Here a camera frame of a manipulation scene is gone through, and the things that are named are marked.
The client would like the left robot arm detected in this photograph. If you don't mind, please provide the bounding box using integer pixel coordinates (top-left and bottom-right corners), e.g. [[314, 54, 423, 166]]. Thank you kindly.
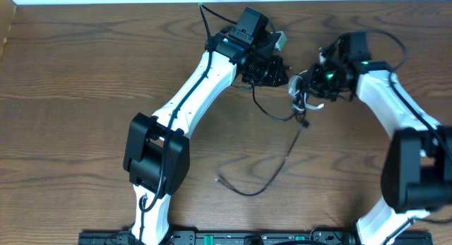
[[123, 7, 289, 244]]

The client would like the black USB cable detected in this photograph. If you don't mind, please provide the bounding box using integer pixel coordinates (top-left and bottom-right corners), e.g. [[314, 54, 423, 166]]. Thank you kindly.
[[291, 73, 311, 129]]

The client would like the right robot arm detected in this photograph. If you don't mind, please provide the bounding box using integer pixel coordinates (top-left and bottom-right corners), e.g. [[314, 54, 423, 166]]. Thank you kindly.
[[298, 31, 451, 244]]

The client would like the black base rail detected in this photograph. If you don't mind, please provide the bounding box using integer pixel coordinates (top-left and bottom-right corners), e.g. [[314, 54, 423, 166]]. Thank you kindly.
[[77, 229, 434, 245]]

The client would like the white USB cable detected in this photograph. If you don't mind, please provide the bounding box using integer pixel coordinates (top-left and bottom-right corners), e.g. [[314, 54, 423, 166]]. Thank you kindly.
[[287, 70, 325, 112]]

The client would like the thin black braided cable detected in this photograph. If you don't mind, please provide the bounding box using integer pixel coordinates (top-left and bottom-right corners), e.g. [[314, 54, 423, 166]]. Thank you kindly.
[[214, 80, 304, 197]]

